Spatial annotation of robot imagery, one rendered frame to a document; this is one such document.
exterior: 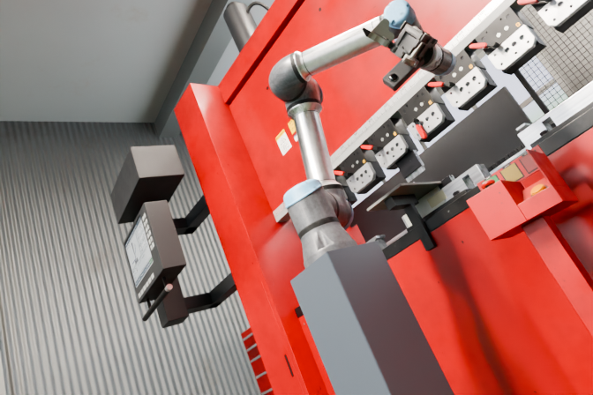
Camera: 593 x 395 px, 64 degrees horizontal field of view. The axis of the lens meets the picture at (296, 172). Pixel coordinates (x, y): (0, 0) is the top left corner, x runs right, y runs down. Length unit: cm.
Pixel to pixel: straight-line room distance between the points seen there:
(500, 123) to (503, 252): 86
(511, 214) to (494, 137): 110
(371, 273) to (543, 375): 72
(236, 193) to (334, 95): 74
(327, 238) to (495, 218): 43
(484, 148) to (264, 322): 134
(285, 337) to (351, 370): 115
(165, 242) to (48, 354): 174
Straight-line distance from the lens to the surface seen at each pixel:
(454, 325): 181
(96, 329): 397
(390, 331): 116
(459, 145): 245
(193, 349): 411
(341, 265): 114
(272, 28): 261
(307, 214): 124
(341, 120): 218
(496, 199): 131
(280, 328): 231
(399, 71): 130
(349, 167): 214
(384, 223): 273
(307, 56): 141
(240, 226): 245
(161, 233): 237
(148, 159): 261
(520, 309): 168
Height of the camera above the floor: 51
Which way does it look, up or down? 24 degrees up
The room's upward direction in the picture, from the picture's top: 24 degrees counter-clockwise
